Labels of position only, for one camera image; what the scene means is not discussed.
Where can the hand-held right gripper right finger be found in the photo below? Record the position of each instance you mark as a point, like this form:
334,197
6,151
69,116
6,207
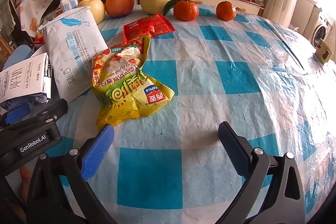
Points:
233,150

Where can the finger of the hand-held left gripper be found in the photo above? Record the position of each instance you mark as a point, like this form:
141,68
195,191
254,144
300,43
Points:
52,109
18,112

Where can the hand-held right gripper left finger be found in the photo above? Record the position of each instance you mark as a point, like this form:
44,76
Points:
98,151

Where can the dark blue package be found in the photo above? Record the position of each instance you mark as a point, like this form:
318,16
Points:
21,77

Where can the white feather print wipes packet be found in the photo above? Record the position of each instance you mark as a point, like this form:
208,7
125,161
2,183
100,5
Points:
71,56

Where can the yellow snack bag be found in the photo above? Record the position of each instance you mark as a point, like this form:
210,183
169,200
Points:
126,98

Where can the light blue cushion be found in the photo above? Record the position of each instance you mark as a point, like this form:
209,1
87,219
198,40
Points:
17,57

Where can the blue white checkered tablecloth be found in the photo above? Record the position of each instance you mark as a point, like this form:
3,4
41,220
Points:
210,95

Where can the orange print white cloth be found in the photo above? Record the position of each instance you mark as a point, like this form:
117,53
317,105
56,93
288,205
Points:
34,11

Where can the yellow apple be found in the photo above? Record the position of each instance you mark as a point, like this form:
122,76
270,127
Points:
93,9

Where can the red apple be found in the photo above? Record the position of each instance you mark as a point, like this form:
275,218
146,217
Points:
119,3

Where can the red snack packet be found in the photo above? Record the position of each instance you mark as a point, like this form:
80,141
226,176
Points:
149,27

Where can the small tangerine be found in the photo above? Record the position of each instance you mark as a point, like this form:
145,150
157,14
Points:
225,11

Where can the white washing machine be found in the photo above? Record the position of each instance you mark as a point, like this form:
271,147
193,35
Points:
321,32

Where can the tangerine with green leaf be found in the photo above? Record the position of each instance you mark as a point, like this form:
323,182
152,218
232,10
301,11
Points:
186,11

